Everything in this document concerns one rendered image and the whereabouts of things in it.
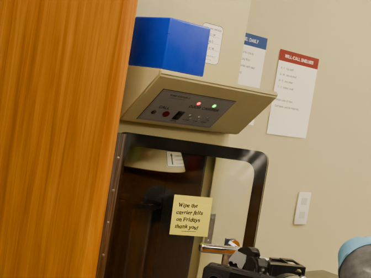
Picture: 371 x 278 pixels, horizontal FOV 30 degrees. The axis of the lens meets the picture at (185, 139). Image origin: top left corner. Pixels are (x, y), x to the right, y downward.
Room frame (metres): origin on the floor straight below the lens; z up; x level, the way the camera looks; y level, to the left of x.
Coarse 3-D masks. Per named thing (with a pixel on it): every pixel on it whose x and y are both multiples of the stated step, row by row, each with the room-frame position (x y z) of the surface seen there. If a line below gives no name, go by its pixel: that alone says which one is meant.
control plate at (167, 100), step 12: (168, 96) 1.24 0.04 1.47; (180, 96) 1.25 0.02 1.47; (192, 96) 1.27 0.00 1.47; (204, 96) 1.29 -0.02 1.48; (156, 108) 1.26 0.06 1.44; (168, 108) 1.27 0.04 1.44; (180, 108) 1.29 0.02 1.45; (192, 108) 1.30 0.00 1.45; (204, 108) 1.32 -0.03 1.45; (216, 108) 1.34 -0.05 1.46; (228, 108) 1.35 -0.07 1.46; (156, 120) 1.29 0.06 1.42; (168, 120) 1.31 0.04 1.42; (180, 120) 1.32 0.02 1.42; (192, 120) 1.34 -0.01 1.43; (204, 120) 1.36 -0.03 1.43; (216, 120) 1.38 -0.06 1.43
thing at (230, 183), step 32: (128, 160) 1.26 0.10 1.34; (160, 160) 1.28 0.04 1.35; (192, 160) 1.30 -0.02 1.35; (224, 160) 1.32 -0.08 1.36; (256, 160) 1.33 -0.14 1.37; (128, 192) 1.27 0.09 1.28; (160, 192) 1.28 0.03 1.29; (192, 192) 1.30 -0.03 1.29; (224, 192) 1.32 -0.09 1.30; (256, 192) 1.34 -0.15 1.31; (128, 224) 1.27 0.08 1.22; (160, 224) 1.29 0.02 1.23; (224, 224) 1.32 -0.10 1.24; (256, 224) 1.34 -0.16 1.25; (128, 256) 1.27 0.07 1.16; (160, 256) 1.29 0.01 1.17; (192, 256) 1.31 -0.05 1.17; (224, 256) 1.33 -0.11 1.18
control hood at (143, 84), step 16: (128, 80) 1.24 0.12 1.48; (144, 80) 1.20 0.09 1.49; (160, 80) 1.19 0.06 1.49; (176, 80) 1.21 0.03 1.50; (192, 80) 1.23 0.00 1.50; (208, 80) 1.26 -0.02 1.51; (128, 96) 1.23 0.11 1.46; (144, 96) 1.21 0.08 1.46; (208, 96) 1.29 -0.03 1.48; (224, 96) 1.31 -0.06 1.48; (240, 96) 1.34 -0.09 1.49; (256, 96) 1.36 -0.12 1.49; (272, 96) 1.39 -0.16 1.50; (128, 112) 1.23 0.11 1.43; (240, 112) 1.39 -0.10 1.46; (256, 112) 1.41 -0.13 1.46; (192, 128) 1.37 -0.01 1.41; (208, 128) 1.39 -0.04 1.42; (224, 128) 1.42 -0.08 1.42; (240, 128) 1.44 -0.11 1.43
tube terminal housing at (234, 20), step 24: (144, 0) 1.28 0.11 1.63; (168, 0) 1.32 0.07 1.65; (192, 0) 1.36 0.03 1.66; (216, 0) 1.41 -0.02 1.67; (240, 0) 1.46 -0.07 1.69; (216, 24) 1.42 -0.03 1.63; (240, 24) 1.47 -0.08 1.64; (240, 48) 1.47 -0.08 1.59; (216, 72) 1.43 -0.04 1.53; (120, 120) 1.28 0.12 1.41; (216, 144) 1.46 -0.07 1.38
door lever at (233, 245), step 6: (234, 240) 1.33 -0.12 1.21; (204, 246) 1.26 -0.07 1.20; (210, 246) 1.26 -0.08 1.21; (216, 246) 1.27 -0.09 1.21; (222, 246) 1.27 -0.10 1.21; (228, 246) 1.28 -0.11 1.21; (234, 246) 1.31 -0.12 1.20; (204, 252) 1.26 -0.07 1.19; (210, 252) 1.26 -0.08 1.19; (216, 252) 1.27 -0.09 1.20; (222, 252) 1.27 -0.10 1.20; (228, 252) 1.27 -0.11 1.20; (234, 252) 1.28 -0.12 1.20
